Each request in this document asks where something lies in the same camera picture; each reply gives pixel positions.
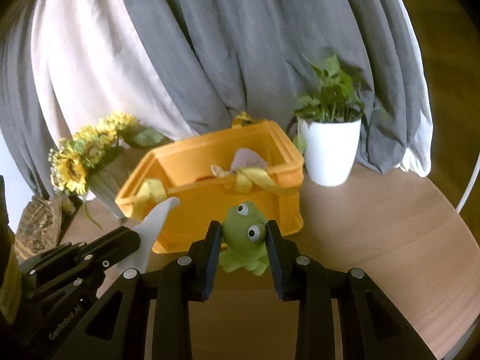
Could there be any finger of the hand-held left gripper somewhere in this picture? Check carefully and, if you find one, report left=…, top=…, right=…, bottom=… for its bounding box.
left=83, top=226, right=142, bottom=271

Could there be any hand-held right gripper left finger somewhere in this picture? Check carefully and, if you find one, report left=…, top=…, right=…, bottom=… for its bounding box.
left=84, top=220, right=224, bottom=360

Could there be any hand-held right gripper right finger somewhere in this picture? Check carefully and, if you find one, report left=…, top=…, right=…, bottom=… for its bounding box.
left=265, top=220, right=428, bottom=360

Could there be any green frog soft toy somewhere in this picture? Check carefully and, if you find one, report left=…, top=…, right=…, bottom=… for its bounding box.
left=218, top=202, right=269, bottom=276

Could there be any white soft toy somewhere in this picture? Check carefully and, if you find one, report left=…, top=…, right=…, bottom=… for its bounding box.
left=114, top=197, right=181, bottom=274

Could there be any yellow plastic storage box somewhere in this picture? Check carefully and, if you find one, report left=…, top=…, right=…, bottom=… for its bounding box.
left=114, top=112, right=304, bottom=254

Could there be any cream soft item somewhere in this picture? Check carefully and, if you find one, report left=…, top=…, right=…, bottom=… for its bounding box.
left=210, top=164, right=235, bottom=178

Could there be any pale pink soft item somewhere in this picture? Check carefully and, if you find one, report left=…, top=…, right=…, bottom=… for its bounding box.
left=230, top=148, right=269, bottom=172

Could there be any grey ribbed vase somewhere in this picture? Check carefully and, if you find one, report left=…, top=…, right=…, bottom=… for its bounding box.
left=88, top=150, right=136, bottom=220

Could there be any brown patterned cloth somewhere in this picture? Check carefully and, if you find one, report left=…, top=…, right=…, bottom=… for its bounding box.
left=13, top=194, right=83, bottom=261

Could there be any artificial sunflower bouquet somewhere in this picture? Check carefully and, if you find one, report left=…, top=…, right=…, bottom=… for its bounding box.
left=49, top=110, right=175, bottom=231

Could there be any green plant in white pot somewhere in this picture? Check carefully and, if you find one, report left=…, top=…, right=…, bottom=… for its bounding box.
left=292, top=54, right=391, bottom=187

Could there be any grey curtain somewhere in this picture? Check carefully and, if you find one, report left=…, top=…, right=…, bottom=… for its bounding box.
left=0, top=19, right=53, bottom=199
left=116, top=0, right=428, bottom=175

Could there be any white sheer curtain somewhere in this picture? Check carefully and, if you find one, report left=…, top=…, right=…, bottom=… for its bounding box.
left=390, top=0, right=434, bottom=178

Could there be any pale pink curtain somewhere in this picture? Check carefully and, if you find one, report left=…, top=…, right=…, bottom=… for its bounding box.
left=30, top=0, right=199, bottom=196

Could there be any white curved tube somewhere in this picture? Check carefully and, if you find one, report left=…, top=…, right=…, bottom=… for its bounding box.
left=455, top=154, right=480, bottom=214

